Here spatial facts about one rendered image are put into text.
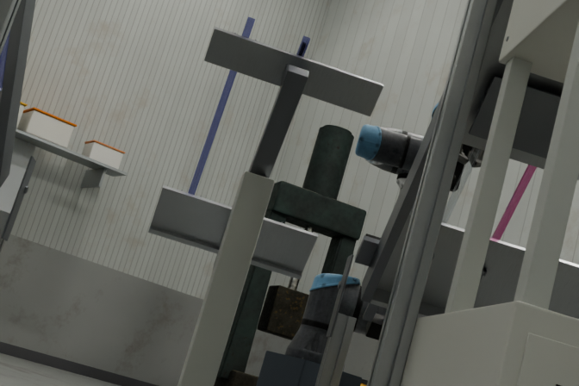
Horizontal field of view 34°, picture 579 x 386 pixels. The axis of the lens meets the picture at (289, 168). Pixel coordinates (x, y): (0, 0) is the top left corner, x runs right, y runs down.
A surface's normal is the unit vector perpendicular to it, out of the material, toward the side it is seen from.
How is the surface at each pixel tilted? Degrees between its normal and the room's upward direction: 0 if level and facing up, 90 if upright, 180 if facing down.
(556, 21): 180
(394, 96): 90
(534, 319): 90
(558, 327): 90
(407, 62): 90
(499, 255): 133
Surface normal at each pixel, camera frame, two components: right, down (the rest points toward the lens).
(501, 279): -0.11, 0.50
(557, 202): 0.12, -0.20
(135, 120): 0.54, -0.04
